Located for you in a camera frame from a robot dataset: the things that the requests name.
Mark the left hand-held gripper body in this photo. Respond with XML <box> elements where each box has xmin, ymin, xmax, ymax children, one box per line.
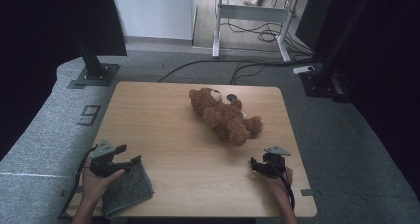
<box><xmin>89</xmin><ymin>139</ymin><xmax>133</xmax><ymax>178</ymax></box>

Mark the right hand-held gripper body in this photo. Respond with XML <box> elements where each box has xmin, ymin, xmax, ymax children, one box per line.
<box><xmin>262</xmin><ymin>145</ymin><xmax>292</xmax><ymax>178</ymax></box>

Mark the grey towel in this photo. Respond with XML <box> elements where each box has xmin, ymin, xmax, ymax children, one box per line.
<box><xmin>100</xmin><ymin>156</ymin><xmax>155</xmax><ymax>220</ymax></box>

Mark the brown teddy bear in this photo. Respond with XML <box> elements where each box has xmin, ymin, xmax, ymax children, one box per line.
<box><xmin>188</xmin><ymin>87</ymin><xmax>264</xmax><ymax>148</ymax></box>

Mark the person's right hand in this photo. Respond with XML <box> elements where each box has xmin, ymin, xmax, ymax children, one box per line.
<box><xmin>263</xmin><ymin>167</ymin><xmax>295</xmax><ymax>198</ymax></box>

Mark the person's left hand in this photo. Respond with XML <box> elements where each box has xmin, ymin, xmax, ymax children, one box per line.
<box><xmin>80</xmin><ymin>164</ymin><xmax>127</xmax><ymax>205</ymax></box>

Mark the black metal stand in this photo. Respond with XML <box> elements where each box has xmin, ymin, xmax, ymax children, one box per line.
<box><xmin>69</xmin><ymin>29</ymin><xmax>120</xmax><ymax>88</ymax></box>
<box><xmin>298</xmin><ymin>0</ymin><xmax>377</xmax><ymax>103</ymax></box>

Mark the white power adapter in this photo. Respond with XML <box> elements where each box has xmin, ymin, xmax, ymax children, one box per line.
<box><xmin>292</xmin><ymin>65</ymin><xmax>317</xmax><ymax>75</ymax></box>

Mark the black curtain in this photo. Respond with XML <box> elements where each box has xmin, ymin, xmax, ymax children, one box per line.
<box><xmin>313</xmin><ymin>0</ymin><xmax>420</xmax><ymax>198</ymax></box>
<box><xmin>0</xmin><ymin>0</ymin><xmax>128</xmax><ymax>161</ymax></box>

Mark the black computer case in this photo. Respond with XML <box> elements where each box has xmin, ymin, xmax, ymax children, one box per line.
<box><xmin>295</xmin><ymin>0</ymin><xmax>331</xmax><ymax>50</ymax></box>

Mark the right hand-held gripper black cable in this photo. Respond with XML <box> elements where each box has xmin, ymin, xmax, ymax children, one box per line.
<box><xmin>268</xmin><ymin>160</ymin><xmax>296</xmax><ymax>210</ymax></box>

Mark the hand-held gripper black cable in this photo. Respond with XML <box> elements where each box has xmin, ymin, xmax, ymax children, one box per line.
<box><xmin>58</xmin><ymin>145</ymin><xmax>99</xmax><ymax>220</ymax></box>
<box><xmin>268</xmin><ymin>160</ymin><xmax>296</xmax><ymax>210</ymax></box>

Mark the left hand-held gripper black cable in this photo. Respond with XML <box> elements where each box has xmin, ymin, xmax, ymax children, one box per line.
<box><xmin>58</xmin><ymin>145</ymin><xmax>99</xmax><ymax>220</ymax></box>

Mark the long black floor cable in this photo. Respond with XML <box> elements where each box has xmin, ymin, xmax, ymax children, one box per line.
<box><xmin>157</xmin><ymin>58</ymin><xmax>315</xmax><ymax>84</ymax></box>

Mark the tangle of black cables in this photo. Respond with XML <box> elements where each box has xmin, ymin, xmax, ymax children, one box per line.
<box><xmin>224</xmin><ymin>20</ymin><xmax>315</xmax><ymax>58</ymax></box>

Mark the white metal desk frame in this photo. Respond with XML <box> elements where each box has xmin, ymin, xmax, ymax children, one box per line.
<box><xmin>209</xmin><ymin>0</ymin><xmax>335</xmax><ymax>63</ymax></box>

